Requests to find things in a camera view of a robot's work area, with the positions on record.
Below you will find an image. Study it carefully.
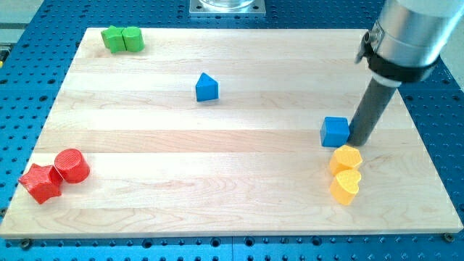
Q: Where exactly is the green rounded block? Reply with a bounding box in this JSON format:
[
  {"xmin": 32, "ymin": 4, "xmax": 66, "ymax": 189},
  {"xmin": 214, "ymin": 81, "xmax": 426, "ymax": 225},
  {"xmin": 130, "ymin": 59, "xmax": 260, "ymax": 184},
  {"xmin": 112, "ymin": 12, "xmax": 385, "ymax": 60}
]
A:
[{"xmin": 122, "ymin": 26, "xmax": 144, "ymax": 52}]

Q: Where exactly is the blue triangular prism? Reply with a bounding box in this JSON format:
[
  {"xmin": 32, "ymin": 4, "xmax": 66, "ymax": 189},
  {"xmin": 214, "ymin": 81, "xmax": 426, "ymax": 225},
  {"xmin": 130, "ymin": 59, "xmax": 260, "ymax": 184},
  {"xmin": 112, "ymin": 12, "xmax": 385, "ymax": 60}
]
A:
[{"xmin": 195, "ymin": 72, "xmax": 219, "ymax": 102}]

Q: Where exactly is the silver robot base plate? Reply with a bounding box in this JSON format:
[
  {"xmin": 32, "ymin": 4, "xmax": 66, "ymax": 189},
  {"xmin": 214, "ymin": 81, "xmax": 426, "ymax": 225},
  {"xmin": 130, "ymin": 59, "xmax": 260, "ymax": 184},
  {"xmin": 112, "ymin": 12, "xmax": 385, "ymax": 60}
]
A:
[{"xmin": 188, "ymin": 0, "xmax": 266, "ymax": 17}]

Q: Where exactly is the wooden board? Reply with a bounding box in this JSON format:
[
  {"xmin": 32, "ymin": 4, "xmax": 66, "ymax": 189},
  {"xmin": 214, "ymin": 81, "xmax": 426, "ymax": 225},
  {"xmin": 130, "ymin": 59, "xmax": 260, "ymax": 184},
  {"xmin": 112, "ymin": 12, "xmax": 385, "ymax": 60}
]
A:
[{"xmin": 1, "ymin": 28, "xmax": 463, "ymax": 239}]

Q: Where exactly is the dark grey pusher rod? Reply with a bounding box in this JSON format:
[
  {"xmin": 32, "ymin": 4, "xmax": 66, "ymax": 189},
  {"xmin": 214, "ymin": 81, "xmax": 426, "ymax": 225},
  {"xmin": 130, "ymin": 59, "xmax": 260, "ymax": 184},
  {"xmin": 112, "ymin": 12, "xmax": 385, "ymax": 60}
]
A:
[{"xmin": 348, "ymin": 76, "xmax": 398, "ymax": 146}]

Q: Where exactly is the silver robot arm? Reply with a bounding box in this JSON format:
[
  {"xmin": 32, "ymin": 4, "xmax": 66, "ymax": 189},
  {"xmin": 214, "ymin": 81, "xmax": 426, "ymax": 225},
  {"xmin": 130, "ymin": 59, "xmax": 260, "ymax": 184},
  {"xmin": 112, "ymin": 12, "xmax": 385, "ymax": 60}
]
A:
[{"xmin": 348, "ymin": 0, "xmax": 463, "ymax": 146}]

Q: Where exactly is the yellow heart block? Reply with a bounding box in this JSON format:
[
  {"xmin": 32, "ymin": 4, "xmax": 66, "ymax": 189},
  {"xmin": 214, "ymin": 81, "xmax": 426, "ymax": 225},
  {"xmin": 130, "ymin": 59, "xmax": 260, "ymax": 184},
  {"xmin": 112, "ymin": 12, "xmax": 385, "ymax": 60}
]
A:
[{"xmin": 329, "ymin": 170, "xmax": 362, "ymax": 205}]

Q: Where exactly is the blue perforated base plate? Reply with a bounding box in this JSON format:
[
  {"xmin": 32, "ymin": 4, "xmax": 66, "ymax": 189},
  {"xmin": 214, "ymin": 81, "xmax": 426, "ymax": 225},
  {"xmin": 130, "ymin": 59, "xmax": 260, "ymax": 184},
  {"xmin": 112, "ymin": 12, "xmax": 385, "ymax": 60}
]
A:
[{"xmin": 1, "ymin": 1, "xmax": 463, "ymax": 260}]

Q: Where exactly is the blue cube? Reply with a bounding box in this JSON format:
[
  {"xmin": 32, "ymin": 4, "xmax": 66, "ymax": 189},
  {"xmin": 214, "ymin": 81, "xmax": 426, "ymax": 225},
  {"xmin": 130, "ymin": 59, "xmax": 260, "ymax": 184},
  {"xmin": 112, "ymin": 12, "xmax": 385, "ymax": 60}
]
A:
[{"xmin": 320, "ymin": 117, "xmax": 349, "ymax": 147}]

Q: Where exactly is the green star block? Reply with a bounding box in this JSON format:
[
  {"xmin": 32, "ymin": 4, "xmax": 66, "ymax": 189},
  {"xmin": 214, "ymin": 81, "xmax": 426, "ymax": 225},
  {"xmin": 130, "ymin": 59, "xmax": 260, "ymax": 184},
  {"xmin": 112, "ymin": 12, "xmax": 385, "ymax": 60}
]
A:
[{"xmin": 101, "ymin": 25, "xmax": 126, "ymax": 53}]

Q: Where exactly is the red star block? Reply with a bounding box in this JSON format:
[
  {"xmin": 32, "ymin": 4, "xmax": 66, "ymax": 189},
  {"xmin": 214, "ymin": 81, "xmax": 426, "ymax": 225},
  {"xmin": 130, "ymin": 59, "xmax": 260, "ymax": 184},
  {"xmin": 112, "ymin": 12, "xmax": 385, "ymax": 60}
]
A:
[{"xmin": 18, "ymin": 163, "xmax": 63, "ymax": 204}]

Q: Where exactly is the yellow hexagon block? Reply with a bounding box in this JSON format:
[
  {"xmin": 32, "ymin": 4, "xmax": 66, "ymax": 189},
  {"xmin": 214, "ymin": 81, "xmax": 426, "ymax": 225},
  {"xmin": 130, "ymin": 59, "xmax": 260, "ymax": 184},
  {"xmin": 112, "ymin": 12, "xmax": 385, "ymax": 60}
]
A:
[{"xmin": 329, "ymin": 145, "xmax": 363, "ymax": 175}]

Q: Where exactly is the red cylinder block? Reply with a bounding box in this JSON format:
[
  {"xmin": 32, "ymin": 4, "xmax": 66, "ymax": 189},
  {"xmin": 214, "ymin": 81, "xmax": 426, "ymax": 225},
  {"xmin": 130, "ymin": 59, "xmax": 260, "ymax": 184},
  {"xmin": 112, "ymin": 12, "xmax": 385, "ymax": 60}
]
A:
[{"xmin": 54, "ymin": 149, "xmax": 91, "ymax": 183}]

